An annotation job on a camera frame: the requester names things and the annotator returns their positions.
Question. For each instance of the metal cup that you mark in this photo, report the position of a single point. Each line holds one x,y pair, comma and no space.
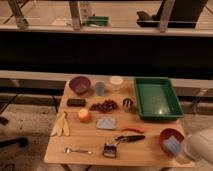
127,104

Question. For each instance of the metal spoon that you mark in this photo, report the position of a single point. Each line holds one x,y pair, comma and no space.
69,150

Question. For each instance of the bunch of dark grapes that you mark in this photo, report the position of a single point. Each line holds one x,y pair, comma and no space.
106,106

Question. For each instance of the blue cup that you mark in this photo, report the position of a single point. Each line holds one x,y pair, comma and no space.
100,88

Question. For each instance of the black rectangular block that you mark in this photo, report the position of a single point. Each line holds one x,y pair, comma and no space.
76,102

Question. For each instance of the yellow bananas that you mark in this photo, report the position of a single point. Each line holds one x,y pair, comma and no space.
61,126

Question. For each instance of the black object on shelf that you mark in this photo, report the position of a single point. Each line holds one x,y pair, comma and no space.
185,14

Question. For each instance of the purple bowl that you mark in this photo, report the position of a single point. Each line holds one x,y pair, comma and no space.
80,84

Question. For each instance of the blue sponge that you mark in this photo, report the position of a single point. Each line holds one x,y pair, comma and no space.
172,145

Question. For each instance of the white lidded container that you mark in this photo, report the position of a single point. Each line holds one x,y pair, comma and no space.
116,82

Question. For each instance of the green plastic tray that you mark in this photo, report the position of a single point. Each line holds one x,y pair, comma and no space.
156,99

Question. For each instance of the green box on shelf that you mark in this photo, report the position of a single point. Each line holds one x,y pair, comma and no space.
97,20

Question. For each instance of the orange fruit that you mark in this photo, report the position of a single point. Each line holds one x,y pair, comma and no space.
84,115

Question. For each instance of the orange handled spatula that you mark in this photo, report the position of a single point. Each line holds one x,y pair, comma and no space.
109,123

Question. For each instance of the red bowl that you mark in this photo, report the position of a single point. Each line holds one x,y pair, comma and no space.
166,133

